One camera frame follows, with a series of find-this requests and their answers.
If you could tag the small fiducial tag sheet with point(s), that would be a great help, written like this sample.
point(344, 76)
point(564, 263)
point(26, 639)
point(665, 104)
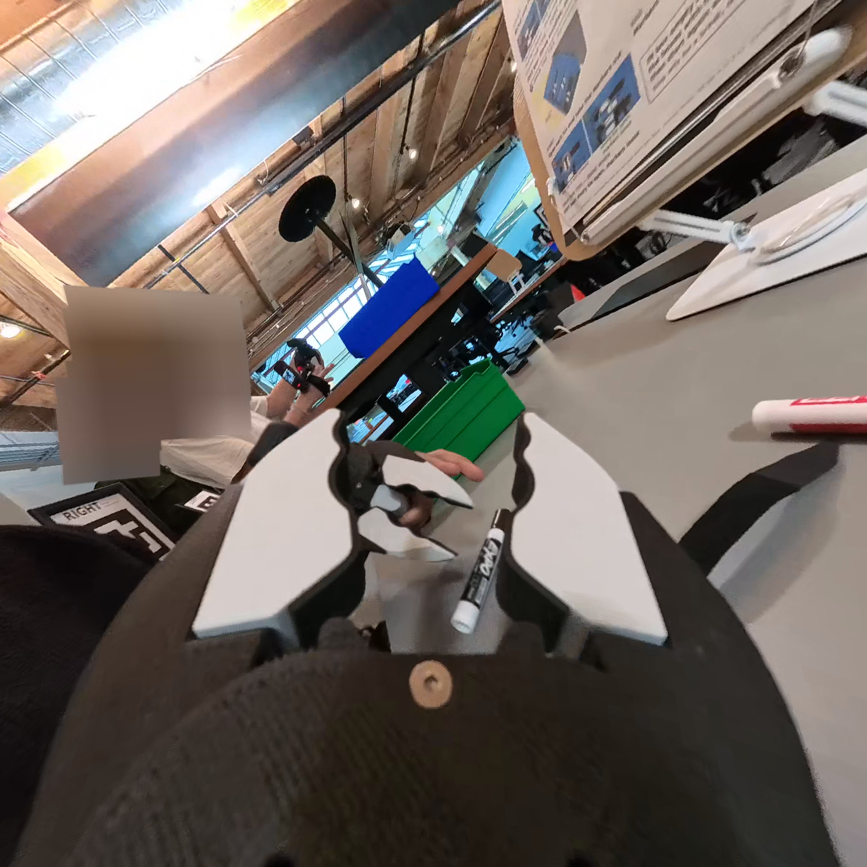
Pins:
point(202, 501)

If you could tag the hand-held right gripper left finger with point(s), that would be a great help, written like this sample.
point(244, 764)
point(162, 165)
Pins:
point(284, 528)

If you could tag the black dry erase marker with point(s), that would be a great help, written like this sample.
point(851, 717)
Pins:
point(482, 576)

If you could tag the green plastic bin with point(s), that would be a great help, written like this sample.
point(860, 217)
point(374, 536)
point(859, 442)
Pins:
point(467, 413)

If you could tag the wooden edged desk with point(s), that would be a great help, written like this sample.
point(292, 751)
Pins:
point(420, 325)

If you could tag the printed instruction paper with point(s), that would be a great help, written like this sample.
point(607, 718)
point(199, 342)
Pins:
point(643, 88)

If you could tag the silver ventilation duct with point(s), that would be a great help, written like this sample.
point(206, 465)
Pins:
point(61, 88)

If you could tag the person's left forearm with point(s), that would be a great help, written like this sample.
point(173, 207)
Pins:
point(267, 444)

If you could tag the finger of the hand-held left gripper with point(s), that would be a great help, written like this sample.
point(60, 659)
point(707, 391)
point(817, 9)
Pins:
point(406, 545)
point(427, 477)

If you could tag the person's black knit clothing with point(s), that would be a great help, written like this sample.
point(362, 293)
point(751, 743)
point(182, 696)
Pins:
point(61, 643)

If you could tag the red dry erase marker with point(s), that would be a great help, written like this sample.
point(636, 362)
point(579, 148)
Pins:
point(813, 414)

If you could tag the person's left hand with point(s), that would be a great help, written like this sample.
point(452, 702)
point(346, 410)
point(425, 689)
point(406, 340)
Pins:
point(460, 467)

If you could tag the framed fiducial tag board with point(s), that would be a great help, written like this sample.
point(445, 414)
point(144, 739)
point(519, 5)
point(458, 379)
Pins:
point(115, 521)

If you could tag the blue plastic bin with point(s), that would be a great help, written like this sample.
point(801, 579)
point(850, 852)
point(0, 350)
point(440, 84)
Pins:
point(389, 311)

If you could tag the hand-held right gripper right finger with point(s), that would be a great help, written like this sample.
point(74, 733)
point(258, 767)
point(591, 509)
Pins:
point(582, 542)

